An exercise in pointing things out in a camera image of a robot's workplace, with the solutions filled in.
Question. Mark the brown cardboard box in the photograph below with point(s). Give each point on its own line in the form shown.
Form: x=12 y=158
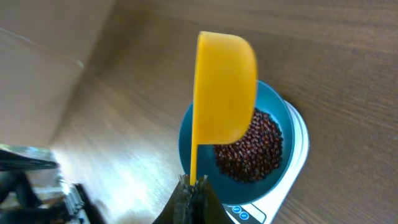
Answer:
x=44 y=48

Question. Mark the yellow measuring scoop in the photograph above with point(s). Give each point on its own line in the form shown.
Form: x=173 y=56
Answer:
x=224 y=91

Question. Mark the blue plastic bowl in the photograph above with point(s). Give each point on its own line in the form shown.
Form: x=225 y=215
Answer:
x=232 y=192

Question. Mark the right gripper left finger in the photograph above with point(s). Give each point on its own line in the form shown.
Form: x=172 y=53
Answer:
x=179 y=208

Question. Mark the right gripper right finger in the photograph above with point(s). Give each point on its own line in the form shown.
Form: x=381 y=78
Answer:
x=206 y=207

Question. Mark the red beans in bowl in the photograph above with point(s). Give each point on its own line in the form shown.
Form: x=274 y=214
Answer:
x=256 y=154

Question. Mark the white digital kitchen scale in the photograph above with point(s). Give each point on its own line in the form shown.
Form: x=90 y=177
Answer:
x=264 y=210

